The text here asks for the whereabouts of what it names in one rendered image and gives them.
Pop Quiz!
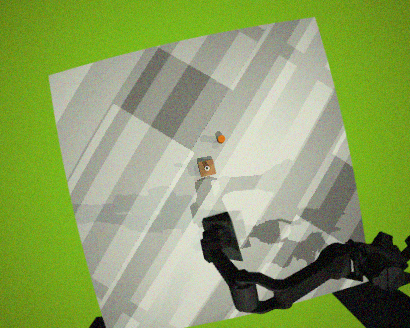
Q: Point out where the tan wooden block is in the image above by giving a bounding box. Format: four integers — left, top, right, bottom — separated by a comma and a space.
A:
198, 159, 216, 177

